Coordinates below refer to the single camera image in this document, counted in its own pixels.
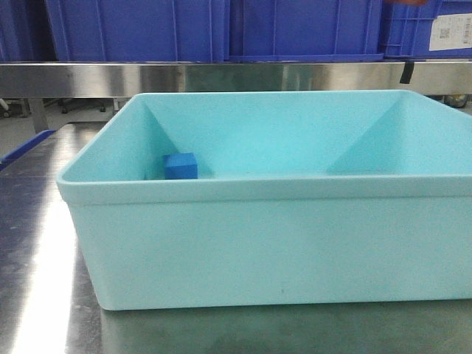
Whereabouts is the blue cube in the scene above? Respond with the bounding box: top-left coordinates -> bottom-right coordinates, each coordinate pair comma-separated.
163,153 -> 198,180

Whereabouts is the light blue plastic tub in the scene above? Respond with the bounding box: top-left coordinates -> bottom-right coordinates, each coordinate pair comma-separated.
57,90 -> 471,310

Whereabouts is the blue crate middle top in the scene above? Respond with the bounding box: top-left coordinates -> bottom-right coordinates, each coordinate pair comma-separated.
229,1 -> 384,62

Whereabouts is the blue crate left top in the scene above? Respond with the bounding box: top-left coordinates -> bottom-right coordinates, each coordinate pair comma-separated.
1,1 -> 229,63

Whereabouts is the blue crate with label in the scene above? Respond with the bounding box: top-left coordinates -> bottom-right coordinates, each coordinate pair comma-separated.
378,1 -> 471,60

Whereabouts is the black strap tag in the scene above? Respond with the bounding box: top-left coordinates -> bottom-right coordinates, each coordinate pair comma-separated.
399,62 -> 414,84

